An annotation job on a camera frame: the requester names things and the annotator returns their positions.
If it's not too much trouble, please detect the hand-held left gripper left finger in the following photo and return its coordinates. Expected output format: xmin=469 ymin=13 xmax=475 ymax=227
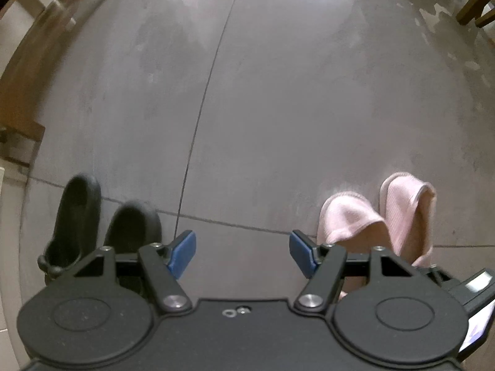
xmin=71 ymin=230 xmax=197 ymax=313

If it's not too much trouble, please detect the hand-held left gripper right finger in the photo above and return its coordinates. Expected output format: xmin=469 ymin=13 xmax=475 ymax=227
xmin=288 ymin=230 xmax=421 ymax=313

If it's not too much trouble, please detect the pink slip-on shoe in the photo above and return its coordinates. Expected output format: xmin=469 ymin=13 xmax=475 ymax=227
xmin=379 ymin=173 xmax=437 ymax=267
xmin=316 ymin=194 xmax=388 ymax=303

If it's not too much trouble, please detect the black slipper with charms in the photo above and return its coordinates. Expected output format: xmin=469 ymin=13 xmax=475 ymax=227
xmin=38 ymin=173 xmax=102 ymax=285
xmin=103 ymin=200 xmax=163 ymax=295

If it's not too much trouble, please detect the wooden chair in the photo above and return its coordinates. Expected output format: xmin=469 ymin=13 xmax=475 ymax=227
xmin=456 ymin=0 xmax=495 ymax=28

